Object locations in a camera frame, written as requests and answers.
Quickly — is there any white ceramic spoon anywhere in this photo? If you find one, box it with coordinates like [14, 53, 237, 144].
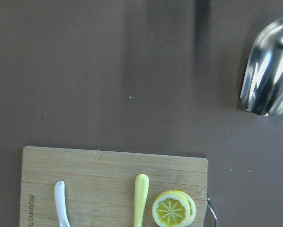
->
[54, 181, 70, 227]

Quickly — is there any yellow plastic knife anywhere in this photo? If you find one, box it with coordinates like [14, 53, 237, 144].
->
[133, 174, 149, 227]

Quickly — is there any bamboo cutting board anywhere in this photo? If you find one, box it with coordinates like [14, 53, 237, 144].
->
[19, 146, 208, 227]

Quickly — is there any lower lemon slice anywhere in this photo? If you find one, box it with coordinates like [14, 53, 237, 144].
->
[152, 190, 197, 227]

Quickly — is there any steel scoop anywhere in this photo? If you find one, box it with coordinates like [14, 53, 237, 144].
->
[240, 17, 283, 116]

